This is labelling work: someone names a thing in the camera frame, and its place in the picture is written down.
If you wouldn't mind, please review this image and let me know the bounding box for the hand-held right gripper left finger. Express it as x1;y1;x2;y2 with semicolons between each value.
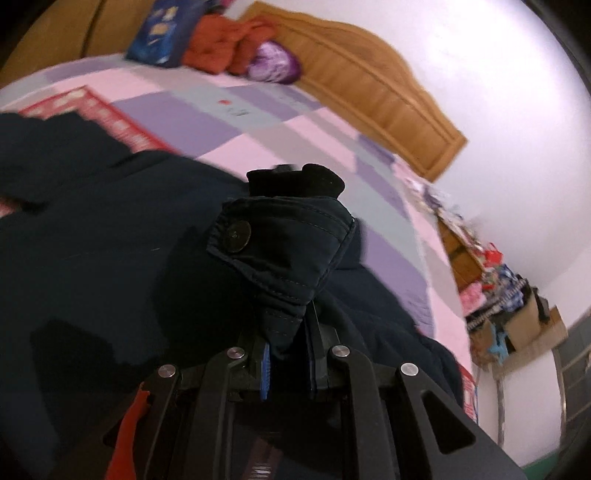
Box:
104;339;275;480

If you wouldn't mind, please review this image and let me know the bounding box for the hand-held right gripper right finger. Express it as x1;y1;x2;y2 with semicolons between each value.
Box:
302;300;528;480

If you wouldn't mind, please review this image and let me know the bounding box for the dark navy jacket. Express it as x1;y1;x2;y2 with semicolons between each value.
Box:
0;111;465;480

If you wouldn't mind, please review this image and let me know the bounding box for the wooden cabinet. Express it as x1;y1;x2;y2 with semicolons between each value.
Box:
436;215;485;291

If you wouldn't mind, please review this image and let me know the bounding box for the cardboard box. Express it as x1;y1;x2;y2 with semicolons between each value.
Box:
503;291;568;352

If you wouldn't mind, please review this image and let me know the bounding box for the purple pink checkered quilt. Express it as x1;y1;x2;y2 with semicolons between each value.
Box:
0;58;476;365

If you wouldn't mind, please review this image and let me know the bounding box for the wooden headboard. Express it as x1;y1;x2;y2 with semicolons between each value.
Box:
240;1;468;183

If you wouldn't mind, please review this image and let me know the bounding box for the purple shiny bag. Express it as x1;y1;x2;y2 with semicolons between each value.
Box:
247;41;303;85

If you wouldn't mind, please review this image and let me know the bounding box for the red plaid blanket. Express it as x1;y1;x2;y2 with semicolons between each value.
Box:
0;85;178;217

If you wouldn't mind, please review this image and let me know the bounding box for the orange cloth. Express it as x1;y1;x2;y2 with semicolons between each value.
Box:
182;14;278;77

